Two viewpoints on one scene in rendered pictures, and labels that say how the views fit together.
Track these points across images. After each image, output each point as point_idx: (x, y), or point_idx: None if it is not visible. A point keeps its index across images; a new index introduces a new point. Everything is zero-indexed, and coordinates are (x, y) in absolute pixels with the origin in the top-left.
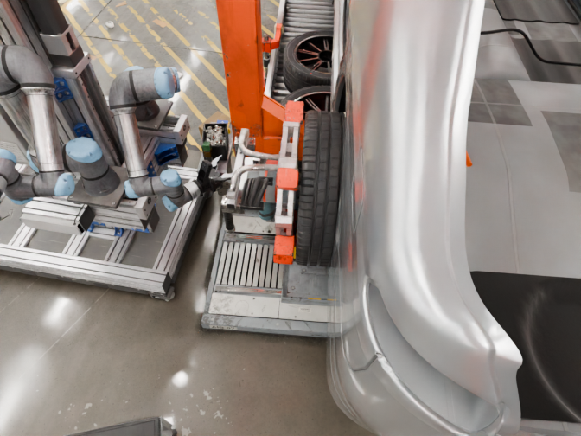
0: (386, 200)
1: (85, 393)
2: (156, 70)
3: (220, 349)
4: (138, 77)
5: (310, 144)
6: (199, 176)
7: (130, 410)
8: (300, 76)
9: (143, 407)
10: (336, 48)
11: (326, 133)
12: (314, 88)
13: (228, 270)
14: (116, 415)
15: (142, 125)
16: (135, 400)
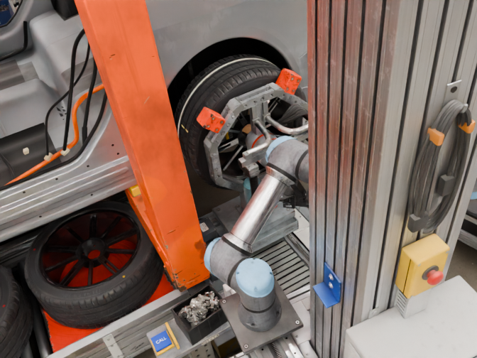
0: None
1: None
2: (285, 139)
3: None
4: (305, 145)
5: (256, 70)
6: (302, 191)
7: (460, 273)
8: (11, 319)
9: (449, 267)
10: (38, 193)
11: (240, 68)
12: (40, 283)
13: (303, 286)
14: (473, 278)
15: (282, 294)
16: (452, 275)
